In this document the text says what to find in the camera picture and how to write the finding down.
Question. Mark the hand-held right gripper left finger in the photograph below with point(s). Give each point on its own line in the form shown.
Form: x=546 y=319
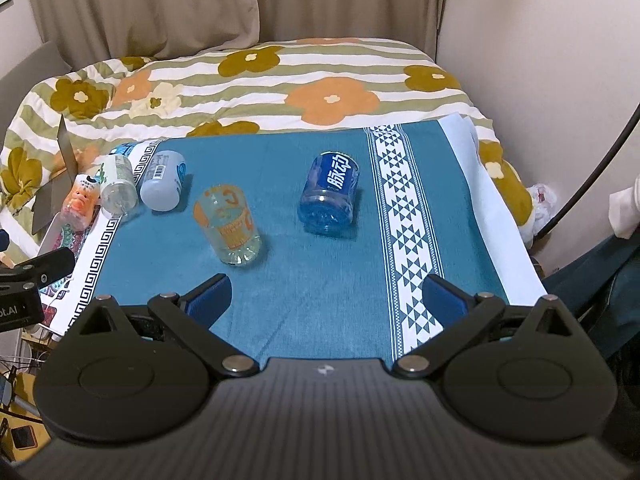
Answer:
x=210 y=301

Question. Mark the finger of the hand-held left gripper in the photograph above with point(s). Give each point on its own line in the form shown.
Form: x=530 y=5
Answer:
x=47 y=262

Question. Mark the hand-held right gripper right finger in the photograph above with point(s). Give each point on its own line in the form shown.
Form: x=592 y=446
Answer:
x=444 y=302

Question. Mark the blue label plastic cup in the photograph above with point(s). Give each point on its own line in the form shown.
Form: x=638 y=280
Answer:
x=330 y=192

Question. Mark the peach pink printed cup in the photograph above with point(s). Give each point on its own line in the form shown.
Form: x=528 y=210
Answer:
x=80 y=200

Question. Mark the clear cup with orange print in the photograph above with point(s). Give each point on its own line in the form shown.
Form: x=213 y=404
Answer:
x=229 y=225

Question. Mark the clear cup with green print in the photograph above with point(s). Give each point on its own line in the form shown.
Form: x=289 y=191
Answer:
x=117 y=185

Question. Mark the pale blue cup with barcode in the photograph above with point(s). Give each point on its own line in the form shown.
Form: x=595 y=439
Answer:
x=162 y=182

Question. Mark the brown cardboard piece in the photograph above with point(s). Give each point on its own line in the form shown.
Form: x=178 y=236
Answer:
x=50 y=200

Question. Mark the teal cloth with patterned border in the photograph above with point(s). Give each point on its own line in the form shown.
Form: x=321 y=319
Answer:
x=300 y=270

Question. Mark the small blue white packet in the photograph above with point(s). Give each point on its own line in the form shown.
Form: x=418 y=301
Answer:
x=122 y=150

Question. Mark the white plastic bag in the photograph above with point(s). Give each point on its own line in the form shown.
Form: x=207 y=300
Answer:
x=542 y=205

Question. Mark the dark teal trousers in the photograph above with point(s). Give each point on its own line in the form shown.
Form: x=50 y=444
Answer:
x=590 y=300

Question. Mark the grey headboard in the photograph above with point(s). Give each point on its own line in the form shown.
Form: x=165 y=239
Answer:
x=27 y=67

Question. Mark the white cloth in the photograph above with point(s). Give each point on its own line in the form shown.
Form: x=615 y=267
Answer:
x=625 y=205

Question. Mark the striped floral blanket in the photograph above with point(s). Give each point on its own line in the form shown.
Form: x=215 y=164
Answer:
x=240 y=85

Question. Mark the beige curtain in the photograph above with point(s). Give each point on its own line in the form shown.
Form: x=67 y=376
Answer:
x=175 y=5

